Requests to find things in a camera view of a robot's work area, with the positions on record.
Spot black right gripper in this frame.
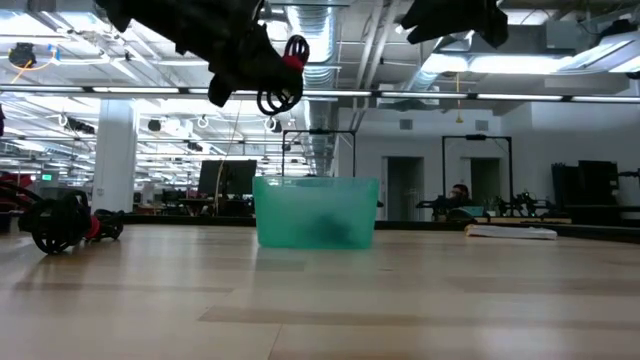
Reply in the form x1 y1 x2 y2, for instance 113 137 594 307
400 0 510 49

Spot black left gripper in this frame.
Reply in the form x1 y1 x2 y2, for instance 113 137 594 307
174 0 305 108

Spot long black cable red tie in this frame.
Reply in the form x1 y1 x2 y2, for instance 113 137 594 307
17 188 126 255

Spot dark background monitors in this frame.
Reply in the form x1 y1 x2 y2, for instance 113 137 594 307
197 159 258 197

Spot translucent teal plastic bin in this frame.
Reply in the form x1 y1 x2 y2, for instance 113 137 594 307
252 175 381 251

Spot person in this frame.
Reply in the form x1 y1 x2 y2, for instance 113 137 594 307
448 183 474 209

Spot white square pillar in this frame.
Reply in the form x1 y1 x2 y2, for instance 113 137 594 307
91 98 140 215

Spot background robot rig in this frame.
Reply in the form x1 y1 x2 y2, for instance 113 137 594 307
417 133 574 225

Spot black background cabinets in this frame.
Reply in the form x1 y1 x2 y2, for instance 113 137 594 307
551 159 621 207

